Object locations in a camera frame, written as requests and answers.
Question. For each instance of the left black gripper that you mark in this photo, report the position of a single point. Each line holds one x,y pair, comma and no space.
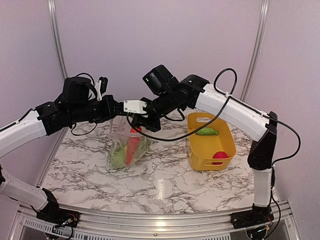
109,113

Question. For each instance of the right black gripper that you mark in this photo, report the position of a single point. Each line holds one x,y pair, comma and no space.
139,120

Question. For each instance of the orange toy carrot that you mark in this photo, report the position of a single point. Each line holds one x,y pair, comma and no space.
132,149

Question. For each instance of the clear zip top bag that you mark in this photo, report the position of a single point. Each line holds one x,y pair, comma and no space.
119,133

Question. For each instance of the green toy pepper back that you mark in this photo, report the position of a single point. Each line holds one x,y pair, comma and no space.
117,159

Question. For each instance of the green toy bitter gourd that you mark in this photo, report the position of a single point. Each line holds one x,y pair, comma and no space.
207,131

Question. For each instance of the red toy fruit front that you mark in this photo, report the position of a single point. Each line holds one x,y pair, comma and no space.
219,158

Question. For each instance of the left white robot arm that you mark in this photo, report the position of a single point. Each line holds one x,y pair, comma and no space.
45,120

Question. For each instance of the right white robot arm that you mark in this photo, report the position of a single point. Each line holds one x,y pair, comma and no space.
198,93

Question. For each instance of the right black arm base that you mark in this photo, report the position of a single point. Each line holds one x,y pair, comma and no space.
249,218

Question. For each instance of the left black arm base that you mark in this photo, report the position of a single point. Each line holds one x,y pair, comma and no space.
58,216

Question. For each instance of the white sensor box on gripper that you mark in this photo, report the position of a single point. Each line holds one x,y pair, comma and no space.
134,106

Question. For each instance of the left white sensor box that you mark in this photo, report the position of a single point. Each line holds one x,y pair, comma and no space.
101,87

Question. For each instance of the yellow plastic basket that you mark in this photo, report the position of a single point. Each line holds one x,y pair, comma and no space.
201,148

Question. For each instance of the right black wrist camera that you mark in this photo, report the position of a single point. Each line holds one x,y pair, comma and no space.
160,80

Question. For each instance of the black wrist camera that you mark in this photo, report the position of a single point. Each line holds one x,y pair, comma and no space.
160,80
75,90

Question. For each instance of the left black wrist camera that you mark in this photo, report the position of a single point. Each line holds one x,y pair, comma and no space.
75,90

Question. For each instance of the left aluminium frame post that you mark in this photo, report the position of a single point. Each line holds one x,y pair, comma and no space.
56,37

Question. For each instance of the aluminium frame post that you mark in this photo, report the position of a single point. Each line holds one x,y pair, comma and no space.
261,29
56,37

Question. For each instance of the aluminium front rail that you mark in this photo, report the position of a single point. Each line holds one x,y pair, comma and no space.
108,225

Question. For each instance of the right aluminium frame post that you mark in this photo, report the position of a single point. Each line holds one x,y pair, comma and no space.
261,29

